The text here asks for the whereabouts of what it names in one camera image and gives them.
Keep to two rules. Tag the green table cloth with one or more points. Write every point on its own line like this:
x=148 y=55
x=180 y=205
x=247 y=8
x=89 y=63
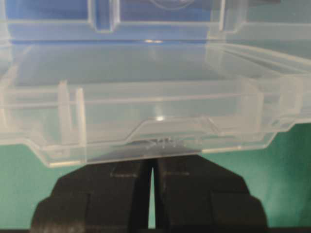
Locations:
x=279 y=175

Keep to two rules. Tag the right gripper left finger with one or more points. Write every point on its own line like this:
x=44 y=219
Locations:
x=111 y=196

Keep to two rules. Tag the clear plastic storage box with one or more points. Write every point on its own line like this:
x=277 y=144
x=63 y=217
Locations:
x=155 y=20

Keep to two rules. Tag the clear plastic box lid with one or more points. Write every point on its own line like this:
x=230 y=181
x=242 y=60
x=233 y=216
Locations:
x=78 y=104

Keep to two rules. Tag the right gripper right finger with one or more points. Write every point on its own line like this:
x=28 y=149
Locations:
x=193 y=193

